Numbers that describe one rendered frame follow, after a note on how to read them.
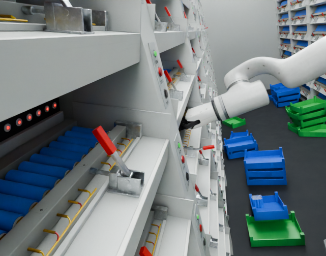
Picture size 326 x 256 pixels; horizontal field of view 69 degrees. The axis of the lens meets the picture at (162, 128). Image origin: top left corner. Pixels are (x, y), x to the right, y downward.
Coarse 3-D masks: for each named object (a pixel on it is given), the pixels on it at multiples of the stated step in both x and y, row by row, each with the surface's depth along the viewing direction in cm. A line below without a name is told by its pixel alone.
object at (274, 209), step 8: (264, 200) 176; (272, 200) 175; (280, 200) 163; (256, 208) 169; (264, 208) 166; (272, 208) 164; (280, 208) 162; (256, 216) 150; (264, 216) 149; (272, 216) 148; (280, 216) 147; (288, 216) 145
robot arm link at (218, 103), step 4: (220, 96) 77; (216, 100) 76; (220, 100) 76; (216, 104) 76; (220, 104) 75; (216, 108) 77; (220, 108) 75; (224, 108) 75; (220, 112) 75; (224, 112) 75; (220, 116) 76; (224, 116) 76; (228, 116) 77
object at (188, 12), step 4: (184, 8) 161; (188, 12) 161; (192, 12) 161; (188, 16) 162; (192, 16) 162; (192, 20) 163; (196, 32) 167; (196, 36) 166; (192, 40) 168; (196, 40) 167; (192, 44) 169; (196, 44) 168; (196, 48) 169; (200, 68) 174; (200, 72) 175; (204, 76) 175; (208, 92) 179; (208, 96) 180; (208, 100) 182; (216, 132) 192; (216, 136) 191; (216, 140) 193; (220, 152) 198; (220, 156) 197; (220, 160) 199; (224, 172) 207; (224, 176) 204
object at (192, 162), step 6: (192, 102) 112; (186, 108) 112; (180, 132) 91; (192, 132) 92; (198, 132) 92; (192, 138) 87; (198, 138) 87; (192, 144) 82; (198, 144) 83; (198, 150) 78; (186, 156) 74; (192, 162) 71; (192, 168) 68; (192, 174) 57; (192, 180) 57
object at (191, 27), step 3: (189, 24) 149; (192, 24) 163; (195, 24) 163; (189, 27) 125; (192, 27) 149; (195, 27) 164; (189, 30) 125; (192, 30) 149; (195, 30) 165; (189, 33) 119; (192, 33) 137; (195, 33) 162; (189, 36) 121; (192, 36) 140; (195, 36) 166
